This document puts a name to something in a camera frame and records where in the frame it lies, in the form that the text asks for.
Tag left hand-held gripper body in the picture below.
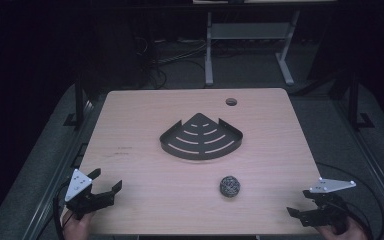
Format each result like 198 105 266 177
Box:
64 168 116 221

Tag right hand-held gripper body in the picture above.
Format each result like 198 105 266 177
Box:
301 177 357 235

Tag steel wire scrubber ball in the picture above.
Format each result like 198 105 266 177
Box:
219 175 242 199

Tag black metal corner shelf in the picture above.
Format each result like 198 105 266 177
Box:
159 112 244 161

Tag person's right hand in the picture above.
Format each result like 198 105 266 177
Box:
315 215 370 240

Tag person's left hand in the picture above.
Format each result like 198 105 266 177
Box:
61 209 96 240

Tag grey metal stand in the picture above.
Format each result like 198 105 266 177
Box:
204 9 302 87

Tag aluminium frame rail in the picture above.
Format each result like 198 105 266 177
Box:
334 98 384 223
21 99 96 240

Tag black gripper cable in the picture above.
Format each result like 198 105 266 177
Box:
52 181 73 240
314 161 384 240

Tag black frame post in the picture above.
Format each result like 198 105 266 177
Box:
348 71 375 131
63 71 87 128

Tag bundle of floor cables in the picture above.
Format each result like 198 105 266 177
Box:
134 34 211 89

